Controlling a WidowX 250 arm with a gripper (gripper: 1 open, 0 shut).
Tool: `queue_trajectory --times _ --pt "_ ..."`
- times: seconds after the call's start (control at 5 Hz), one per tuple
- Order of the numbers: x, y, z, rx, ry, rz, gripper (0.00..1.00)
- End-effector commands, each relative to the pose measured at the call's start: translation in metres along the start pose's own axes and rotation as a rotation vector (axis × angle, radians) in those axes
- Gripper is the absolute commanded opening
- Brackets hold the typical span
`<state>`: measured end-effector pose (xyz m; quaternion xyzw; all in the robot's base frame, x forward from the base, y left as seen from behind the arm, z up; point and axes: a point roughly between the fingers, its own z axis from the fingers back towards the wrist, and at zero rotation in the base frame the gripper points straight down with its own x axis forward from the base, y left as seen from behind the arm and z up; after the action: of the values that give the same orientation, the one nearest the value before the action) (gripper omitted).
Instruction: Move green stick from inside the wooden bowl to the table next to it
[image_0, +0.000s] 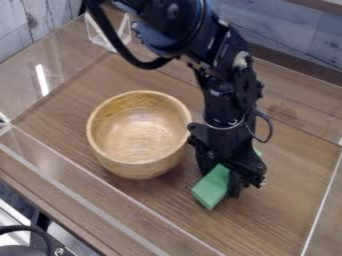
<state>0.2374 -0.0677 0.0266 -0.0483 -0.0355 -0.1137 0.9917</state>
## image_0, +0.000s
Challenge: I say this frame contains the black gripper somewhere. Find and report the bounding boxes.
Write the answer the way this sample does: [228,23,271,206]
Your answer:
[185,121,268,199]

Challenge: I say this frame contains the green rectangular block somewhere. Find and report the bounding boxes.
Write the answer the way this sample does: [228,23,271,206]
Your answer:
[191,147,264,211]

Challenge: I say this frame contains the wooden bowl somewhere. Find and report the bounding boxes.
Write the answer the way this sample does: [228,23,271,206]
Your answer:
[85,90,191,180]

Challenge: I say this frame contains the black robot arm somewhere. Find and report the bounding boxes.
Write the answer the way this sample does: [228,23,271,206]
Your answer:
[113,0,265,197]

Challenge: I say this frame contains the clear acrylic barrier wall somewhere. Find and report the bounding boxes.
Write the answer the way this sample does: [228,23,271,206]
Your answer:
[0,20,342,256]

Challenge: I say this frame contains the black stand with cable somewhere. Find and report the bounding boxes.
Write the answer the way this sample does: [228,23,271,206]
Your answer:
[0,208,77,256]

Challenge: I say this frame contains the clear acrylic corner bracket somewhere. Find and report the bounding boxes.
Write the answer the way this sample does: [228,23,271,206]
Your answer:
[82,12,132,53]

